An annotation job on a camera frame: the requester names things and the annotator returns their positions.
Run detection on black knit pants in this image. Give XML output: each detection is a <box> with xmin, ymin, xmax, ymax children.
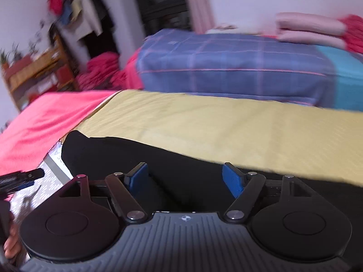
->
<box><xmin>61</xmin><ymin>131</ymin><xmax>362</xmax><ymax>263</ymax></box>

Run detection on person's left hand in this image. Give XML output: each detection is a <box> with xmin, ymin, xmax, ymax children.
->
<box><xmin>4</xmin><ymin>220</ymin><xmax>27</xmax><ymax>267</ymax></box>

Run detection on pink bed blanket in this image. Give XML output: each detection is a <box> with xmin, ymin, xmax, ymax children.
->
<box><xmin>1</xmin><ymin>52</ymin><xmax>143</xmax><ymax>176</ymax></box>

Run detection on yellow patterned bed sheet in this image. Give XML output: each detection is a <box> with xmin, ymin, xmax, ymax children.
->
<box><xmin>74</xmin><ymin>90</ymin><xmax>362</xmax><ymax>186</ymax></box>

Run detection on red clothes pile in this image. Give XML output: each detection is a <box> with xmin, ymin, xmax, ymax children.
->
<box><xmin>76</xmin><ymin>52</ymin><xmax>125</xmax><ymax>91</ymax></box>

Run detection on wooden bookshelf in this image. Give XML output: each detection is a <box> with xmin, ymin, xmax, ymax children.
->
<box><xmin>3</xmin><ymin>33</ymin><xmax>79</xmax><ymax>112</ymax></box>

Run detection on blue plaid folded quilt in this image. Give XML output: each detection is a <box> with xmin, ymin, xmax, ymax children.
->
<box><xmin>136</xmin><ymin>29</ymin><xmax>362</xmax><ymax>111</ymax></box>

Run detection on potted plant on shelf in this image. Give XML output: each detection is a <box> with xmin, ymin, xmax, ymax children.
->
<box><xmin>1</xmin><ymin>43</ymin><xmax>23</xmax><ymax>64</ymax></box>

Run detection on pink folded blanket lower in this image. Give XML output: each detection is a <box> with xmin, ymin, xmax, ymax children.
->
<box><xmin>277</xmin><ymin>30</ymin><xmax>346</xmax><ymax>49</ymax></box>

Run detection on pink folded blanket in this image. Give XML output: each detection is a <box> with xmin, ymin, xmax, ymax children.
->
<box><xmin>276</xmin><ymin>12</ymin><xmax>346</xmax><ymax>36</ymax></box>
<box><xmin>277</xmin><ymin>30</ymin><xmax>346</xmax><ymax>49</ymax></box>

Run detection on pink folded blanket upper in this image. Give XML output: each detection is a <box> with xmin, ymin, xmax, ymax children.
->
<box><xmin>276</xmin><ymin>12</ymin><xmax>346</xmax><ymax>36</ymax></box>

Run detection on hanging clothes on rack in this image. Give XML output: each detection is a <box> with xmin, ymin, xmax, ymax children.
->
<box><xmin>47</xmin><ymin>0</ymin><xmax>119</xmax><ymax>58</ymax></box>

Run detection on red folded blanket stack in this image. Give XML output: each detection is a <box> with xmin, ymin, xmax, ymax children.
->
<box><xmin>339</xmin><ymin>14</ymin><xmax>363</xmax><ymax>54</ymax></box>

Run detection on pink curtain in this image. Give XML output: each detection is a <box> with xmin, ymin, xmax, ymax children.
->
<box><xmin>187</xmin><ymin>0</ymin><xmax>215</xmax><ymax>34</ymax></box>

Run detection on dark window frame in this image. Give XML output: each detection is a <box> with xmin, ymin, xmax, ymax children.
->
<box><xmin>137</xmin><ymin>0</ymin><xmax>191</xmax><ymax>36</ymax></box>

